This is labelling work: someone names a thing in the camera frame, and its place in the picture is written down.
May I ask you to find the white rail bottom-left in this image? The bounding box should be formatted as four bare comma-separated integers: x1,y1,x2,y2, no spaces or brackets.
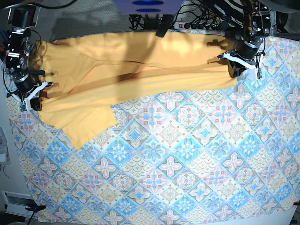
1,190,35,218

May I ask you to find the orange black clamp bottom-left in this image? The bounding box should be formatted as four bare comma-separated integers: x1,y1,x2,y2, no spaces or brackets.
25,204,46,213

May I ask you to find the patterned blue tablecloth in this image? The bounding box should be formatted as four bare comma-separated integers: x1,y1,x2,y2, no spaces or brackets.
1,37,300,225

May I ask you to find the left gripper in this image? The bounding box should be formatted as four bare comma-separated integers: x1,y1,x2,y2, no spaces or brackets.
217,38,264,80

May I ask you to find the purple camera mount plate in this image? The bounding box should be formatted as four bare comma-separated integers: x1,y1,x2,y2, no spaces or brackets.
112,0,183,15

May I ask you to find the white box left edge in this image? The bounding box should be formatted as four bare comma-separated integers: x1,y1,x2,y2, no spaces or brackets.
0,128,10,165

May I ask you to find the yellow T-shirt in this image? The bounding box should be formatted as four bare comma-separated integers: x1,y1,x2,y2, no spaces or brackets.
31,31,237,149

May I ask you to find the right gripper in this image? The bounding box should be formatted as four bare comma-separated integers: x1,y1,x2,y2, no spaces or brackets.
6,75,53,112

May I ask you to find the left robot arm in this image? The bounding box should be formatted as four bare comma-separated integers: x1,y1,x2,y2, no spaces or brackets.
218,0,271,79

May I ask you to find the white power strip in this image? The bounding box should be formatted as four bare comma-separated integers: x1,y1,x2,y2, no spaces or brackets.
173,22,214,30

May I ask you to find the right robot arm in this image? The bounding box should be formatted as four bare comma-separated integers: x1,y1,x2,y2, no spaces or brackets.
0,4,53,112

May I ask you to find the black table clamp top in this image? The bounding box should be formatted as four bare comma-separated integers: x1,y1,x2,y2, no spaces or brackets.
156,15,173,38

